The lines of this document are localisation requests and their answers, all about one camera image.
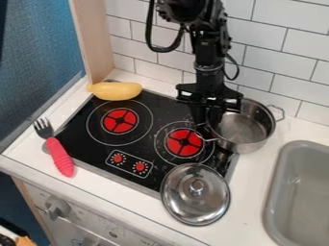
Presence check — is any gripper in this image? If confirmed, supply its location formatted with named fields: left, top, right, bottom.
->
left=174, top=70, right=244, bottom=129

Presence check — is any silver pot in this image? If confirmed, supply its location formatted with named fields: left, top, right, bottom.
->
left=195, top=98, right=286, bottom=155

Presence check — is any silver pot lid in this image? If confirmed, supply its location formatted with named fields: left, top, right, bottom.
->
left=159, top=162, right=232, bottom=227

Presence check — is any toy stove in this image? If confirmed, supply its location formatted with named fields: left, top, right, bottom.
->
left=40, top=79, right=240, bottom=200

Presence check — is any yellow toy mango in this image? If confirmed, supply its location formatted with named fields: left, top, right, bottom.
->
left=86, top=81, right=144, bottom=102

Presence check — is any toy sink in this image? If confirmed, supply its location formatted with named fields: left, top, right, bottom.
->
left=262, top=139, right=329, bottom=246

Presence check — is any red-handled toy fork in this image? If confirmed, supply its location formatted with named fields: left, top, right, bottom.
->
left=32, top=117, right=78, bottom=178

